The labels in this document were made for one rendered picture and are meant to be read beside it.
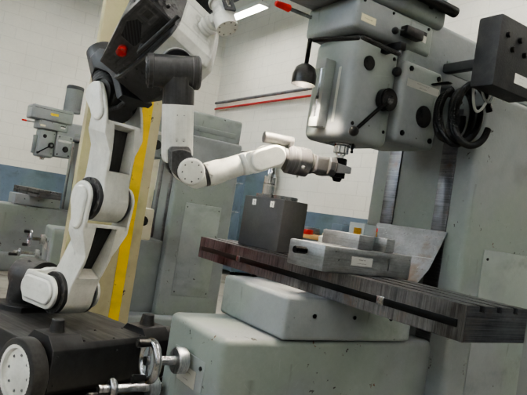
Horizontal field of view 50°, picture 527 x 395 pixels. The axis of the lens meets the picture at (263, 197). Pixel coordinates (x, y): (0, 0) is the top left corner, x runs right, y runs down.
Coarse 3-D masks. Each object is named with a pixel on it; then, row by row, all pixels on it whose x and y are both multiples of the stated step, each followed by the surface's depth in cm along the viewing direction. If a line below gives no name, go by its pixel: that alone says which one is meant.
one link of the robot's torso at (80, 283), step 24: (72, 192) 187; (72, 216) 185; (72, 240) 188; (96, 240) 192; (120, 240) 195; (72, 264) 190; (96, 264) 197; (72, 288) 190; (96, 288) 200; (48, 312) 192; (72, 312) 196
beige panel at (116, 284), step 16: (112, 0) 310; (128, 0) 314; (112, 16) 310; (112, 32) 311; (144, 112) 323; (160, 112) 329; (144, 128) 324; (80, 144) 308; (144, 144) 324; (80, 160) 305; (144, 160) 325; (80, 176) 306; (144, 176) 326; (144, 192) 326; (144, 208) 327; (64, 240) 306; (128, 240) 322; (112, 256) 318; (128, 256) 323; (112, 272) 319; (128, 272) 324; (112, 288) 320; (128, 288) 325; (96, 304) 315; (112, 304) 320; (128, 304) 325
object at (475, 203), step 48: (480, 96) 184; (432, 144) 198; (384, 192) 212; (432, 192) 195; (480, 192) 184; (480, 240) 185; (480, 288) 186; (432, 336) 186; (432, 384) 183; (480, 384) 189
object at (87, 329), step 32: (0, 320) 189; (32, 320) 196; (64, 320) 170; (96, 320) 211; (0, 352) 178; (64, 352) 164; (96, 352) 173; (128, 352) 182; (64, 384) 165; (96, 384) 174
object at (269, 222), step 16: (256, 208) 210; (272, 208) 203; (288, 208) 200; (304, 208) 206; (256, 224) 208; (272, 224) 202; (288, 224) 201; (304, 224) 207; (240, 240) 214; (256, 240) 207; (272, 240) 201; (288, 240) 202
